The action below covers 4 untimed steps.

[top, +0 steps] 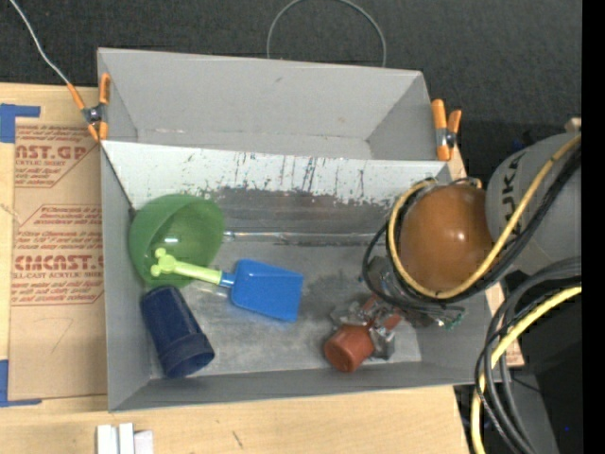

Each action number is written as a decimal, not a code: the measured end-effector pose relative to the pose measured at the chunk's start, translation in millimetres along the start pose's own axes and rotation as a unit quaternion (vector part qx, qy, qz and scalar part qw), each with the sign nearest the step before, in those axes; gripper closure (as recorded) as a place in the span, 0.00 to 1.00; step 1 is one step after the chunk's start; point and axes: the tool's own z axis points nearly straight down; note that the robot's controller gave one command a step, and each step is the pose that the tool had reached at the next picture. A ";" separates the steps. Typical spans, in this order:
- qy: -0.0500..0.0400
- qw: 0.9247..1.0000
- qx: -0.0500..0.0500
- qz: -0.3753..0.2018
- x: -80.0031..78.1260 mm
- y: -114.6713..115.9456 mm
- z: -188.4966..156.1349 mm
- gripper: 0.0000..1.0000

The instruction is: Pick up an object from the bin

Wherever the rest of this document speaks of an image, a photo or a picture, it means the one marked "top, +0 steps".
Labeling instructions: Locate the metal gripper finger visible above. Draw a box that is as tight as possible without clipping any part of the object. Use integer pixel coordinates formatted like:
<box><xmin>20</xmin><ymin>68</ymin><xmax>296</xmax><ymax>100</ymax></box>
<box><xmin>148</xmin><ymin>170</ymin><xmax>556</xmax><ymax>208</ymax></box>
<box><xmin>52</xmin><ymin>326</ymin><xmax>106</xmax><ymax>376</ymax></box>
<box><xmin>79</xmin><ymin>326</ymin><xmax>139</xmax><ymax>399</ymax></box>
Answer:
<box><xmin>329</xmin><ymin>301</ymin><xmax>375</xmax><ymax>326</ymax></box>
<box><xmin>368</xmin><ymin>325</ymin><xmax>397</xmax><ymax>361</ymax></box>

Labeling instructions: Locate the red-brown cup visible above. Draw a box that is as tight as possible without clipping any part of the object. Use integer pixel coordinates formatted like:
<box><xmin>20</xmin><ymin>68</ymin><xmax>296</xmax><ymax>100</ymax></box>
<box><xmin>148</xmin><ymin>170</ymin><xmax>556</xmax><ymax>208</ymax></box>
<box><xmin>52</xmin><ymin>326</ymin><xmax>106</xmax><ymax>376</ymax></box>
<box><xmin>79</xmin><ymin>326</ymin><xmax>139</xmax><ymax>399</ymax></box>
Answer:
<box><xmin>322</xmin><ymin>310</ymin><xmax>404</xmax><ymax>375</ymax></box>

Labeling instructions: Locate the dark blue cup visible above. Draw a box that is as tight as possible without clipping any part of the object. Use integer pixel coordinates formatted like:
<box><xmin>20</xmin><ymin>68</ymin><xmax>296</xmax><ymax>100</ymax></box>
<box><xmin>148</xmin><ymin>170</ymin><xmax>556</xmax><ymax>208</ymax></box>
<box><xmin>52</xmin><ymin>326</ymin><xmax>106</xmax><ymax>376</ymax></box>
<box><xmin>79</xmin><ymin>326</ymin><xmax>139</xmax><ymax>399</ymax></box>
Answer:
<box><xmin>139</xmin><ymin>285</ymin><xmax>216</xmax><ymax>380</ymax></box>

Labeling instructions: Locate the green plastic bowl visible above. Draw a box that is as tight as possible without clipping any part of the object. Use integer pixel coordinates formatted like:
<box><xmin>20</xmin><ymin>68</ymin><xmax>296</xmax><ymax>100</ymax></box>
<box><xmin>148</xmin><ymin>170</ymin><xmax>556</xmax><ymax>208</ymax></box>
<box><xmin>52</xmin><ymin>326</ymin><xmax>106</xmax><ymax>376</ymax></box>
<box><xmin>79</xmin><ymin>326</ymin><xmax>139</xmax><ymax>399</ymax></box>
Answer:
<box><xmin>128</xmin><ymin>193</ymin><xmax>227</xmax><ymax>289</ymax></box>

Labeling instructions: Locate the grey metal bin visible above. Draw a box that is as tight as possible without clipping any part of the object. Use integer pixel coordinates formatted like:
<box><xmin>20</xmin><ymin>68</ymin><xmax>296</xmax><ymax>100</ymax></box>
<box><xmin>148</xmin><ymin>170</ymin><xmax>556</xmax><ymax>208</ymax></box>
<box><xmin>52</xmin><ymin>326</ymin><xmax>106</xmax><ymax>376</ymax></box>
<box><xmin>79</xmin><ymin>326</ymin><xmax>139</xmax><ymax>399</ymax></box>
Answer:
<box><xmin>95</xmin><ymin>46</ymin><xmax>503</xmax><ymax>413</ymax></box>

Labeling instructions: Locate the brown cardboard board, red print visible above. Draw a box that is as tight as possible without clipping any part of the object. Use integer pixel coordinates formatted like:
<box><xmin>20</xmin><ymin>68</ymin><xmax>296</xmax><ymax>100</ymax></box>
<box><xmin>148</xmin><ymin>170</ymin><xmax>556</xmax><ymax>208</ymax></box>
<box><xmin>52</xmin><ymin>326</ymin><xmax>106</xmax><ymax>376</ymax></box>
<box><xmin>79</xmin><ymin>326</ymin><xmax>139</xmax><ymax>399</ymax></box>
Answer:
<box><xmin>0</xmin><ymin>81</ymin><xmax>111</xmax><ymax>409</ymax></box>

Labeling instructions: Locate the blue scoop, yellow-green handle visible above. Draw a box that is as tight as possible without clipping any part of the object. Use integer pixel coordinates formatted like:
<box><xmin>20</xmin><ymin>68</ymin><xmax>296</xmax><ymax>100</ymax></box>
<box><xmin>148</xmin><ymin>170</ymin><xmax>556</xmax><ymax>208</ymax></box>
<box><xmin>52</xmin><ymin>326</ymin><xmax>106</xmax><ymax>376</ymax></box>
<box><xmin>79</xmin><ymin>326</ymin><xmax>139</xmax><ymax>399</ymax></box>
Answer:
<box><xmin>149</xmin><ymin>247</ymin><xmax>305</xmax><ymax>323</ymax></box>

